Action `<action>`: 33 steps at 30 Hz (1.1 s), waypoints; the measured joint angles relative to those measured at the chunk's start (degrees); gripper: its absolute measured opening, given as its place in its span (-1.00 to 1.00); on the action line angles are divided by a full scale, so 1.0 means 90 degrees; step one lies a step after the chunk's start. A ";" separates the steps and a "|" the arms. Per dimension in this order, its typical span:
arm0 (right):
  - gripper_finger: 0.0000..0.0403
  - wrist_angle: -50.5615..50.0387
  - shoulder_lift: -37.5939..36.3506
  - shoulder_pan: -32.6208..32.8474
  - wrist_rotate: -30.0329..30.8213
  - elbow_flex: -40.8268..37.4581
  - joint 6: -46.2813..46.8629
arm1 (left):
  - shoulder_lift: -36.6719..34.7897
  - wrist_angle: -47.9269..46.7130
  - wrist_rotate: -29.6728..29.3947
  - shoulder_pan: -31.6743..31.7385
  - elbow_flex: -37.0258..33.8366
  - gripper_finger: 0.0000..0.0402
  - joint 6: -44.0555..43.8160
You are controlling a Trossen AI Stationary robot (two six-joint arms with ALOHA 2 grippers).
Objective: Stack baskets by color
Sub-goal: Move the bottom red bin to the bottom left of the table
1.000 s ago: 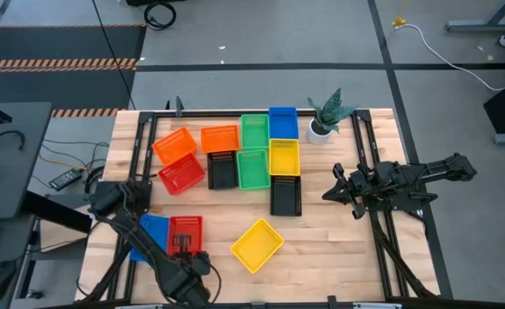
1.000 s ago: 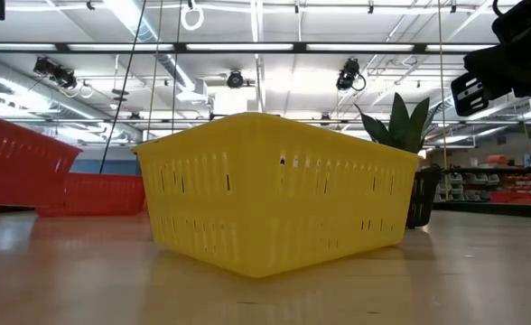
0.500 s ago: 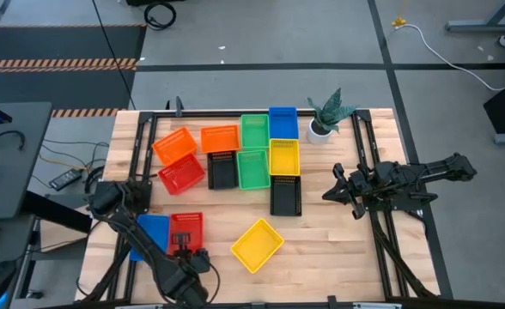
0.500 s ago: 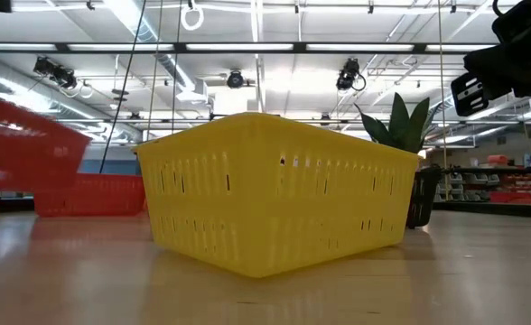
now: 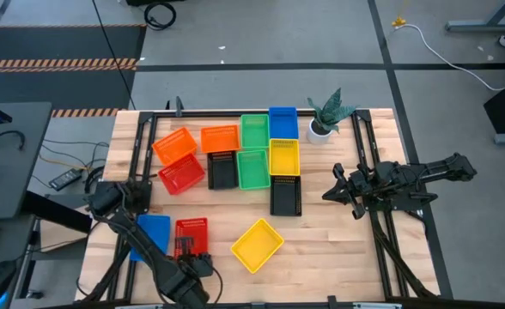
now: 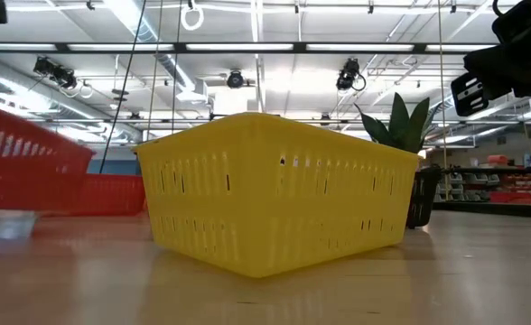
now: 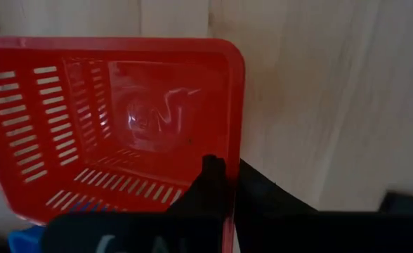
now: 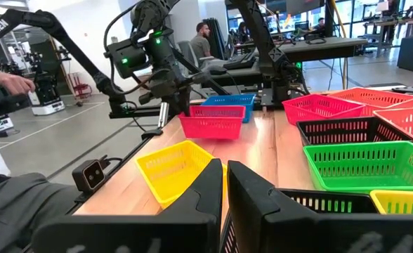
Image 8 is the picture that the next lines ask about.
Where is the black keyboard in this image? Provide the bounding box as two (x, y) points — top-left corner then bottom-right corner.
(223, 51), (257, 70)

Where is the yellow pole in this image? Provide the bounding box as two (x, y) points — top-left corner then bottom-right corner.
(332, 0), (348, 89)

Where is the black slotted plastic basket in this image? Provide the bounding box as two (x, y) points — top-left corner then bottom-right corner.
(296, 115), (413, 148)
(221, 188), (380, 253)

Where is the silver cylindrical post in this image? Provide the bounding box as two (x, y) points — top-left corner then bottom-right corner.
(141, 101), (170, 141)

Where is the yellow slotted plastic basket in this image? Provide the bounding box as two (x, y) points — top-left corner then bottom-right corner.
(369, 189), (413, 216)
(135, 139), (228, 210)

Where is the green slotted plastic basket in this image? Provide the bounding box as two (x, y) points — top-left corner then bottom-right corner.
(302, 140), (413, 195)

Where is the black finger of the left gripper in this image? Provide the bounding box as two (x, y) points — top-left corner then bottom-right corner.
(171, 87), (183, 116)
(181, 86), (193, 117)

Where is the person's hand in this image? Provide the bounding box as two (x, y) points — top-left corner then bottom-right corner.
(0, 69), (36, 96)

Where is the dark keyboard desk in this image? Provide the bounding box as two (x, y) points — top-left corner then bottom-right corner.
(201, 58), (263, 89)

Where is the small black table-edge camera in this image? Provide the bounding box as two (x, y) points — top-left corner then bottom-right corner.
(72, 158), (106, 193)

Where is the blue slotted plastic basket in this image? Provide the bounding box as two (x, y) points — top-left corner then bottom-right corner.
(200, 93), (256, 124)

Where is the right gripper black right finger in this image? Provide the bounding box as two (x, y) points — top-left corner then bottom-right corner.
(226, 160), (413, 253)

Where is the dark grey desk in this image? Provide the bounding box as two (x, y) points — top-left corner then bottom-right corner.
(262, 36), (369, 64)

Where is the black computer mouse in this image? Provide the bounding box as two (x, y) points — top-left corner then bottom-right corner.
(209, 65), (228, 76)

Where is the red slotted plastic basket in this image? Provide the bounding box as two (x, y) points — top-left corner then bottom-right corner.
(282, 93), (366, 127)
(178, 104), (247, 141)

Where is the red cart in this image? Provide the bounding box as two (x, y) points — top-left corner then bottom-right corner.
(67, 72), (93, 100)

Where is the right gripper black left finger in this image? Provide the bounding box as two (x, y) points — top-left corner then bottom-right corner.
(32, 157), (224, 253)

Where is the black aluminium table frame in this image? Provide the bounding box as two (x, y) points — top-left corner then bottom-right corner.
(20, 94), (313, 253)

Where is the black remote controller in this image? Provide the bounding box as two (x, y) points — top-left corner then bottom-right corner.
(391, 85), (413, 96)

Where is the white-based mobile robot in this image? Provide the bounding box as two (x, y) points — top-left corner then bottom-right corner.
(27, 51), (67, 117)

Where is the person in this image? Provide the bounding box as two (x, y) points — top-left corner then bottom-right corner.
(190, 21), (216, 70)
(0, 163), (81, 253)
(237, 20), (251, 44)
(311, 16), (327, 36)

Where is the grey office chair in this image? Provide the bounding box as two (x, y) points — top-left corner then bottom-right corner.
(176, 40), (200, 77)

